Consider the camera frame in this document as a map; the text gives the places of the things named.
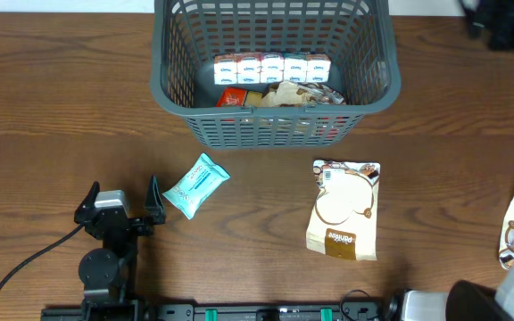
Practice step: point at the orange spaghetti package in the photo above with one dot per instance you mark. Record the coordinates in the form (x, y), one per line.
(232, 97)

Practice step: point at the teal wet wipes pack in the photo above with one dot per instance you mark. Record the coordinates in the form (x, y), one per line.
(189, 193)

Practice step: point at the Kleenex tissue multipack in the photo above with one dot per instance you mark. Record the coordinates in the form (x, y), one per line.
(270, 67)

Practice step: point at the beige Panitee snack bag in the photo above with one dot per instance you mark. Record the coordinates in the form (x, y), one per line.
(343, 221)

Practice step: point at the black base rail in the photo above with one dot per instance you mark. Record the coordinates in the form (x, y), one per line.
(361, 310)

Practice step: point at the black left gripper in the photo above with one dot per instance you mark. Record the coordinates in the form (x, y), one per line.
(156, 215)

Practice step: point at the grey plastic basket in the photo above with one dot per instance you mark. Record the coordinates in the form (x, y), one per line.
(356, 35)

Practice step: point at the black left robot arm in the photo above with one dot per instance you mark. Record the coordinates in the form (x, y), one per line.
(109, 273)

